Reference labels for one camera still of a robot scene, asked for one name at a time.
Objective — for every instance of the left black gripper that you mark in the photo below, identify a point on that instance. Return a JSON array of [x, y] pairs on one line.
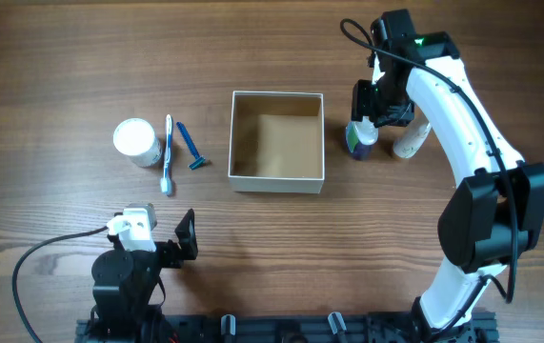
[[172, 251]]

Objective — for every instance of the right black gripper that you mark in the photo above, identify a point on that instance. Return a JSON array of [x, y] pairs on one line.
[[392, 112]]

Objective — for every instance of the dark mouthwash spray bottle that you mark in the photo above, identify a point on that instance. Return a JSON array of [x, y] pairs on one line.
[[360, 136]]

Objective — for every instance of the white floral lotion tube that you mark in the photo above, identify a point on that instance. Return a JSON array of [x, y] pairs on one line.
[[407, 145]]

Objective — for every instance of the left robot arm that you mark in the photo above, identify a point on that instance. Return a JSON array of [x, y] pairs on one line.
[[126, 276]]

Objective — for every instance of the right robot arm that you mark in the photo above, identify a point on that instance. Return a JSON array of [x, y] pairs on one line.
[[419, 83]]

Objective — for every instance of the blue white toothbrush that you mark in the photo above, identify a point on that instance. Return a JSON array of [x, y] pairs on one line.
[[165, 181]]

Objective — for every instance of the blue disposable razor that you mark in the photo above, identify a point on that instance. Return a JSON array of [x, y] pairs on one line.
[[199, 160]]

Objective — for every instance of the beige open cardboard box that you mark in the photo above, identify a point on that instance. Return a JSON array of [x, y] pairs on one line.
[[277, 142]]

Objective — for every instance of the clear cotton swab tub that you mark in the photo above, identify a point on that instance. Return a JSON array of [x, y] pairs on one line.
[[135, 138]]

